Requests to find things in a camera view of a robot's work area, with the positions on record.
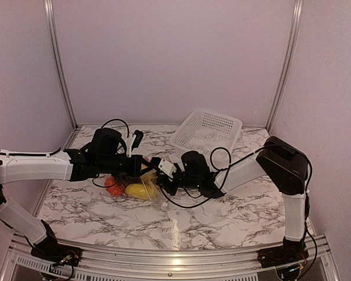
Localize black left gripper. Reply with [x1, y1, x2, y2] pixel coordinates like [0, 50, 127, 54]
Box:
[98, 155, 153, 178]

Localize yellow fake lemon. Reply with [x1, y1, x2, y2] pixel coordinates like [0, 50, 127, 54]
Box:
[125, 183, 157, 200]

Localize yellow fake corn cob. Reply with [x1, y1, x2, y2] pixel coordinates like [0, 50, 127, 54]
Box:
[140, 164, 157, 184]

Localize clear zip top bag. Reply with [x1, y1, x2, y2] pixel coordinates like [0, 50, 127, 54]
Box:
[103, 170, 168, 211]

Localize dark red fake grapes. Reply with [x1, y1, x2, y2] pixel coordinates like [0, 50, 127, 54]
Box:
[114, 175, 142, 188]

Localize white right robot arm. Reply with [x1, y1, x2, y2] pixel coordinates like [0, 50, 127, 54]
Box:
[156, 136, 312, 268]

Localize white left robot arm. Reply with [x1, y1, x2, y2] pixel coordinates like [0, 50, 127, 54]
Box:
[0, 128, 143, 266]

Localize orange fake fruit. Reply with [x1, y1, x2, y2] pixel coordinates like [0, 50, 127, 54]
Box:
[105, 176, 125, 197]

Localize white perforated plastic basket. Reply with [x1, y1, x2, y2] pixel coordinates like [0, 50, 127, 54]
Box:
[170, 109, 243, 160]

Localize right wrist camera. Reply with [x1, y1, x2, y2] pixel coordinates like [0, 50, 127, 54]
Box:
[150, 157, 176, 177]

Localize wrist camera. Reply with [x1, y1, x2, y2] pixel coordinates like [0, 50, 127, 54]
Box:
[150, 157, 176, 177]
[125, 130, 144, 157]

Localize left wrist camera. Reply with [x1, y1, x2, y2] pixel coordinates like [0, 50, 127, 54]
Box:
[125, 130, 144, 157]

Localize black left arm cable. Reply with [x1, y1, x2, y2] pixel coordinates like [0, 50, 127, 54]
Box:
[90, 118, 132, 188]

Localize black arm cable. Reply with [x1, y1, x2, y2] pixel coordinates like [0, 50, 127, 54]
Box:
[90, 118, 132, 188]
[159, 146, 314, 252]

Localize left aluminium frame post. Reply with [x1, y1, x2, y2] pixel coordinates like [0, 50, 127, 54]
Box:
[30, 0, 78, 220]

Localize aluminium frame post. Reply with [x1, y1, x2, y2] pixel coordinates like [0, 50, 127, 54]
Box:
[266, 0, 304, 132]
[30, 0, 78, 220]

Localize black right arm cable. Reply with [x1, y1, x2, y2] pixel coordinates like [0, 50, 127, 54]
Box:
[159, 146, 314, 252]

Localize aluminium front rail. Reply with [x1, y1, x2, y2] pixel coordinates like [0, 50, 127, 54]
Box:
[0, 234, 340, 280]

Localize right aluminium frame post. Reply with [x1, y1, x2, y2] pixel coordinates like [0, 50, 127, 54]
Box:
[266, 0, 304, 132]

